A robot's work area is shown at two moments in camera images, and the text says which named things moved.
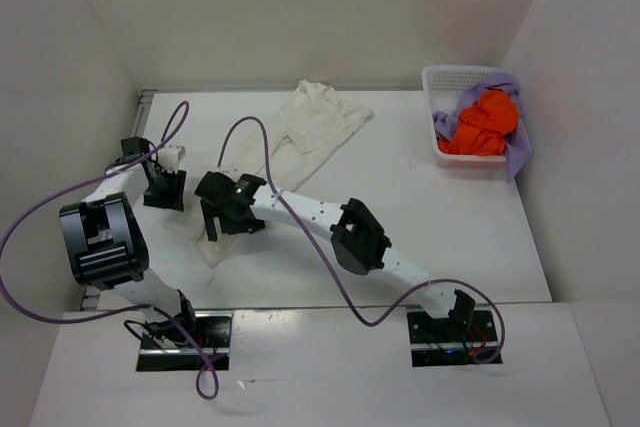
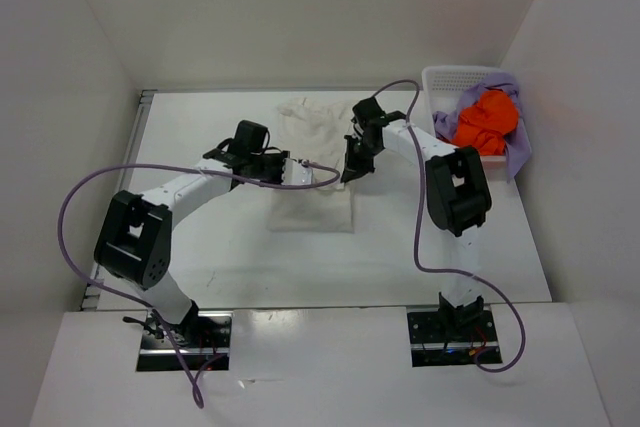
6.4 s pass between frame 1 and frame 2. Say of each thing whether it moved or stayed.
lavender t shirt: stayed
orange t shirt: stayed
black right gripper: moved
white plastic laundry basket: stayed
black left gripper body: moved
